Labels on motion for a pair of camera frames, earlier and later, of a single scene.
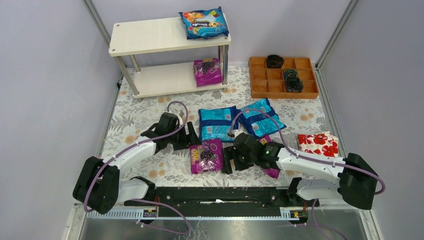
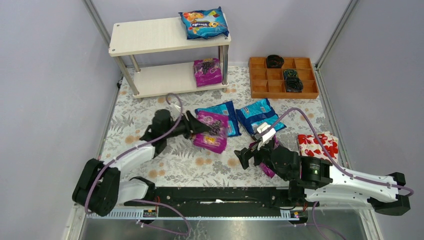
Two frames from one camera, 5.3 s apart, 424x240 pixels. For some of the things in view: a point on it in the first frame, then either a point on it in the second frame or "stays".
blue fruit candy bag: x=204 y=24 stays
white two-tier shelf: x=129 y=38 stays
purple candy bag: x=208 y=72 stays
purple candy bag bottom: x=207 y=157 → x=214 y=143
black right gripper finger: x=228 y=155 → x=244 y=155
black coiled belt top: x=274 y=61 stays
